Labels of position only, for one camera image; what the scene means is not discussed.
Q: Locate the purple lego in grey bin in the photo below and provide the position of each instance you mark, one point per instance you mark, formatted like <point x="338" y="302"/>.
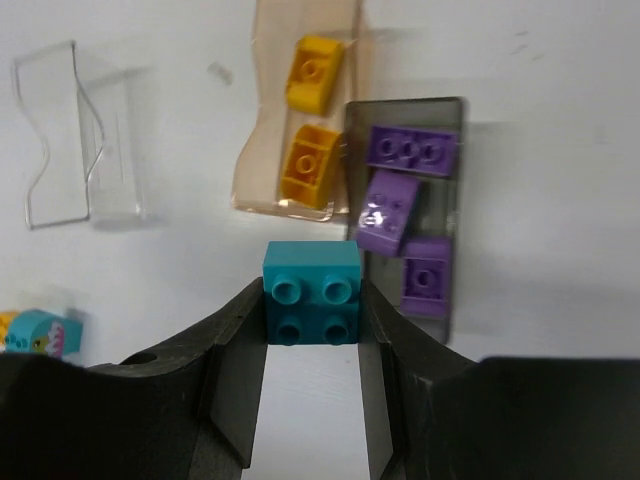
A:
<point x="421" y="151"/>

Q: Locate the teal lego brick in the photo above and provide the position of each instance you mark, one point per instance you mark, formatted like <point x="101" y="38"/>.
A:
<point x="42" y="332"/>

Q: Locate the amber plastic container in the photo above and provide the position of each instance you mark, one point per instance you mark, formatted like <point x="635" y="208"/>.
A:
<point x="278" y="26"/>

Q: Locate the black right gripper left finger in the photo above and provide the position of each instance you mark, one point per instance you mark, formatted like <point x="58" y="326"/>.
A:
<point x="185" y="408"/>

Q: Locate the clear plastic container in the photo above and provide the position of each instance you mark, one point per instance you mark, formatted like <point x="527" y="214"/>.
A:
<point x="89" y="111"/>

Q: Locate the yellow lego in amber bin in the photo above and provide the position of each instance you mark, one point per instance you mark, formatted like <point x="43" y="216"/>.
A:
<point x="310" y="166"/>

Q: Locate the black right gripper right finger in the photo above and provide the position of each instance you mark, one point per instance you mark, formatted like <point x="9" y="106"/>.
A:
<point x="431" y="413"/>

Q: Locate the yellow square lego brick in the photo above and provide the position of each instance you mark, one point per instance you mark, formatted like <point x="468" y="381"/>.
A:
<point x="6" y="318"/>

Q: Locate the yellow lego piece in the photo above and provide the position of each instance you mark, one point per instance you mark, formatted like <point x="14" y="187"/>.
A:
<point x="313" y="74"/>

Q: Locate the dark grey plastic container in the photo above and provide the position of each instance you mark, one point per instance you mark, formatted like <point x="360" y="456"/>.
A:
<point x="435" y="212"/>

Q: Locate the purple lego brick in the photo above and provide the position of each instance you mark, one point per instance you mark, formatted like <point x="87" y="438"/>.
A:
<point x="427" y="276"/>

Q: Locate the small teal lego plate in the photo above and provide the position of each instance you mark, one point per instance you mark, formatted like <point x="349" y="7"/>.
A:
<point x="312" y="292"/>

